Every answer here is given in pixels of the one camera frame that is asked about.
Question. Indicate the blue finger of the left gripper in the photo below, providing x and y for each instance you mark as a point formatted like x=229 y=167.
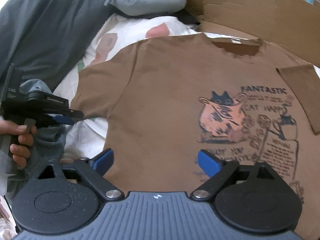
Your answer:
x=57 y=119

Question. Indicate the flattened brown cardboard box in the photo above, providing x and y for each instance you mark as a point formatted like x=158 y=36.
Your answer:
x=292 y=24

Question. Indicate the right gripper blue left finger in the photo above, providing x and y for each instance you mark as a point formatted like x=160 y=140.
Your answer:
x=102 y=162

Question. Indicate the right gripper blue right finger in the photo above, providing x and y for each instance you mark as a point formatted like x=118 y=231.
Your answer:
x=210 y=164

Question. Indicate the white patterned bed sheet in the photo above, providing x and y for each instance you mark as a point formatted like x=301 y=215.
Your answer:
x=86 y=138

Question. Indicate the brown cat print t-shirt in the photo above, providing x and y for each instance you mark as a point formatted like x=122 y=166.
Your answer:
x=166 y=98

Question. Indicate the person's left hand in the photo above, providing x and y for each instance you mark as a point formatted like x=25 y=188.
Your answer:
x=20 y=150

